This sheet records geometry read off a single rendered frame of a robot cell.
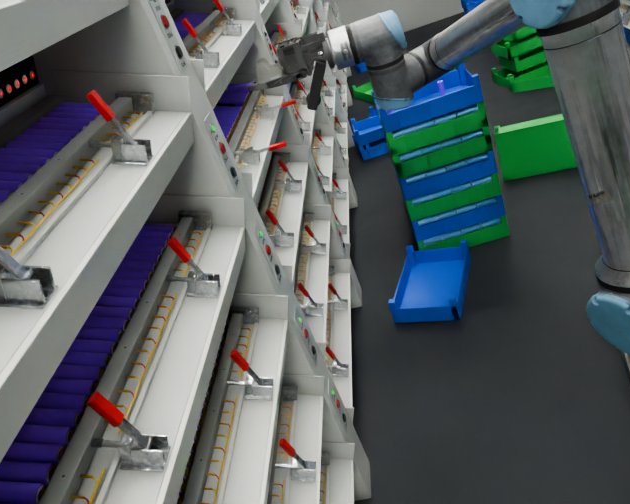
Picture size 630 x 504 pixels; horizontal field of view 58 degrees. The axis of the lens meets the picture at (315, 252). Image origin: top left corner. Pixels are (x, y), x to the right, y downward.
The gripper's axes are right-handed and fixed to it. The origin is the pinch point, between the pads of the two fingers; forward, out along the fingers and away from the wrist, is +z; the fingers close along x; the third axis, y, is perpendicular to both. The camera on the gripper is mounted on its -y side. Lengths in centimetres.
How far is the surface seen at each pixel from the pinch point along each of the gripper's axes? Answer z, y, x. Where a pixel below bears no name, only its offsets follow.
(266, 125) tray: -1.5, -6.5, 10.6
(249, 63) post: 1.2, 3.2, -12.9
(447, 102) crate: -47, -29, -29
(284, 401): 5, -44, 59
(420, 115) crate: -39, -30, -28
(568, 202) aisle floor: -81, -79, -38
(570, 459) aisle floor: -45, -79, 59
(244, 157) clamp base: 0.7, -4.5, 32.9
